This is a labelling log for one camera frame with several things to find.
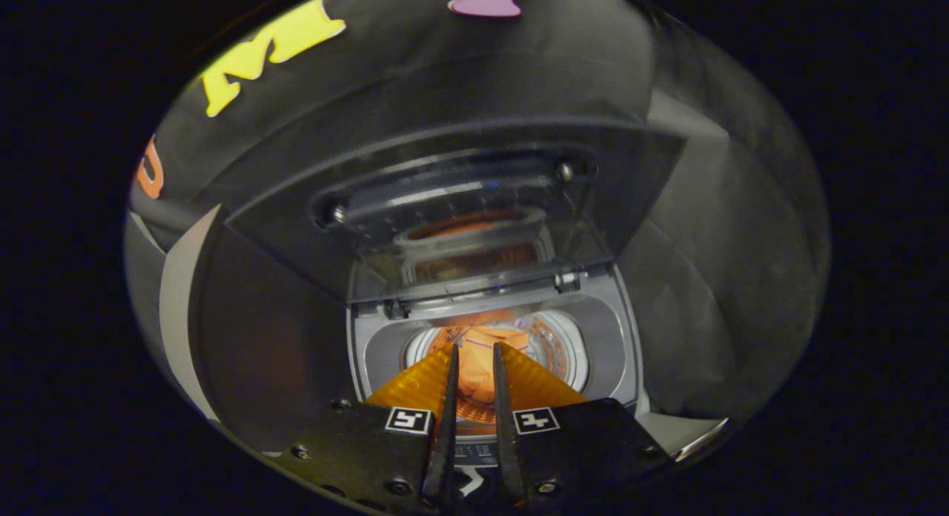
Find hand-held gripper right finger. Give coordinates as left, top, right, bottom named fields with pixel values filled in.
left=492, top=342, right=672, bottom=511

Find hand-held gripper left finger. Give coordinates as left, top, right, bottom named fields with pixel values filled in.
left=267, top=343, right=462, bottom=513

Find orange polo shirt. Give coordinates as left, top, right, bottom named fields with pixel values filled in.
left=426, top=312, right=564, bottom=422

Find black backdrop cloth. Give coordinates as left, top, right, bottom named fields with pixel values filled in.
left=126, top=0, right=831, bottom=428

